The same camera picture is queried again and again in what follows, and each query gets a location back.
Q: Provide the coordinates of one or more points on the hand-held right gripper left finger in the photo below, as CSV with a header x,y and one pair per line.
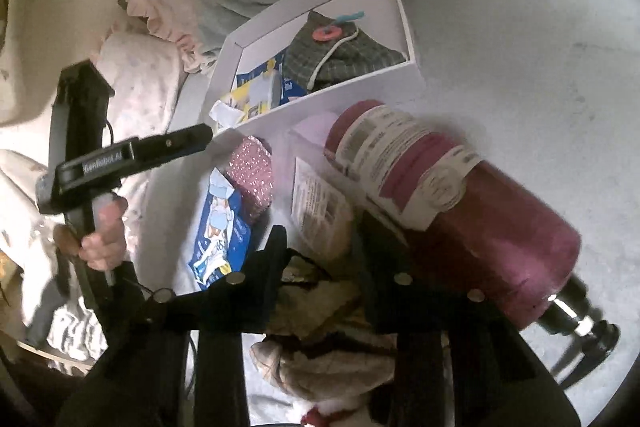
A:
x,y
260,272

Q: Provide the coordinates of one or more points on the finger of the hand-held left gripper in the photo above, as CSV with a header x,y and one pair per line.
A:
x,y
175,142

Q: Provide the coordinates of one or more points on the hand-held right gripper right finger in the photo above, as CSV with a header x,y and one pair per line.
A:
x,y
380,267

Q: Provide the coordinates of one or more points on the blue cartoon packet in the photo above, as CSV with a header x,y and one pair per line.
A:
x,y
220,227

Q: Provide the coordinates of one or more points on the pink dotted pouch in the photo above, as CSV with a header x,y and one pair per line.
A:
x,y
250,177

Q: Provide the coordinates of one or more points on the clear packet white label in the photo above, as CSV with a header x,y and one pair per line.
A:
x,y
315,202

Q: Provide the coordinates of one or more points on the purple pump bottle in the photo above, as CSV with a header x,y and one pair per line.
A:
x,y
475,227

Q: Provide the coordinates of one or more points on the pale purple packet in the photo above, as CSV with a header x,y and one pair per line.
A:
x,y
312,132

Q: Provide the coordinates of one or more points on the white plush dog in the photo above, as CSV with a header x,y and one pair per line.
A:
x,y
330,409

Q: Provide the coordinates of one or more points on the white cardboard box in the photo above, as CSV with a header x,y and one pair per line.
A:
x,y
390,87

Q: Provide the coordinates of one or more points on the green plaid pouch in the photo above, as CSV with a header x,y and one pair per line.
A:
x,y
350,57

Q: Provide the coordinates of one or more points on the person's left hand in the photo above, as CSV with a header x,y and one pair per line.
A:
x,y
107,247

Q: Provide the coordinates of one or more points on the small white packet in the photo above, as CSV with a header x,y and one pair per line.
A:
x,y
225,113

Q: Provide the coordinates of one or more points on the floral pillow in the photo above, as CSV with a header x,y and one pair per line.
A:
x,y
145,77

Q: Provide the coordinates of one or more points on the striped cloth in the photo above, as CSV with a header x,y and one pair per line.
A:
x,y
75,332

